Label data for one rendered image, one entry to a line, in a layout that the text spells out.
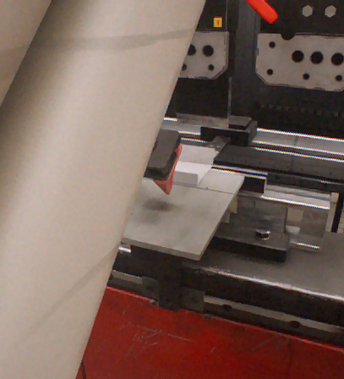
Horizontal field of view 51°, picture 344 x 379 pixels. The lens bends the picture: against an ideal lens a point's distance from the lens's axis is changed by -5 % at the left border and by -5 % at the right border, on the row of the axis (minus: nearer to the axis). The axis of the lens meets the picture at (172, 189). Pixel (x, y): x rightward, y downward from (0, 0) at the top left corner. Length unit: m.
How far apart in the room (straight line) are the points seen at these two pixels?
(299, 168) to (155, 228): 0.51
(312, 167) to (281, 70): 0.39
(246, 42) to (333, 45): 0.60
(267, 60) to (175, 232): 0.30
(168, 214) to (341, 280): 0.32
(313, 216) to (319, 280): 0.11
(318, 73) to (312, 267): 0.33
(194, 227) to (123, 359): 0.49
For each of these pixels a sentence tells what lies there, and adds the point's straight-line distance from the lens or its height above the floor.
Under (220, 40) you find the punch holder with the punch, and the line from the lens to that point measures 0.63.
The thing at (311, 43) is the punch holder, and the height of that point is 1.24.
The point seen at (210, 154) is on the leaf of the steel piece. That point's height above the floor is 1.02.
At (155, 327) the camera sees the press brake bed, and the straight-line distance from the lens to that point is 0.81.
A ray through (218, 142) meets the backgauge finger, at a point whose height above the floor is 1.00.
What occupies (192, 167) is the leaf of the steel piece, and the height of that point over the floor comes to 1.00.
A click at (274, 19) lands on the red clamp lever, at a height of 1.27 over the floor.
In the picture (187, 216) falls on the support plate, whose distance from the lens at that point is 0.56.
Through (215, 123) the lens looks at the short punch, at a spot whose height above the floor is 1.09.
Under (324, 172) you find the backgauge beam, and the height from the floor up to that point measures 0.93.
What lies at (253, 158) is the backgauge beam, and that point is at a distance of 0.96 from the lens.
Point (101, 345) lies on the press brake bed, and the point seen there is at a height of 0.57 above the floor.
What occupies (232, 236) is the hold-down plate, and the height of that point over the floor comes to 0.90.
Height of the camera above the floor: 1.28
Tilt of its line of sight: 26 degrees down
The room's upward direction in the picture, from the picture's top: straight up
